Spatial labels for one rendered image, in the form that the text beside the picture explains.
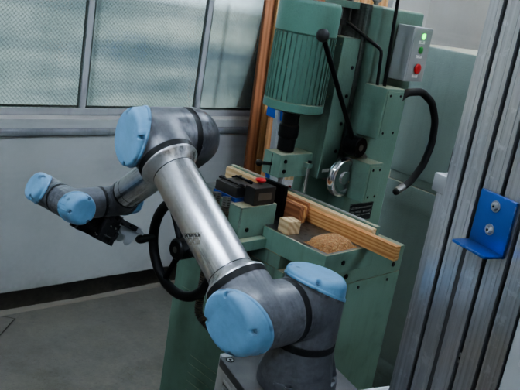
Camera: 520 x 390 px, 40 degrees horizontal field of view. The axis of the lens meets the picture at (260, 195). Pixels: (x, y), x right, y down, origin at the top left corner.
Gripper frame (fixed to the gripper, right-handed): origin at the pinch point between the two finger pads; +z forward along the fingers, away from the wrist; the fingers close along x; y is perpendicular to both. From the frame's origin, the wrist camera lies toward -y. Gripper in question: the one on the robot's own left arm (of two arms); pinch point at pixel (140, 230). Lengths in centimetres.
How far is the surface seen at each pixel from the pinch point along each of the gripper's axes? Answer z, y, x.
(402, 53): 33, -81, 27
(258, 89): 100, -86, -99
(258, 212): 13.8, -18.8, 23.4
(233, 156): 120, -54, -114
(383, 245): 32, -26, 51
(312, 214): 31.1, -26.3, 26.1
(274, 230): 19.0, -16.6, 26.9
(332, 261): 23, -16, 46
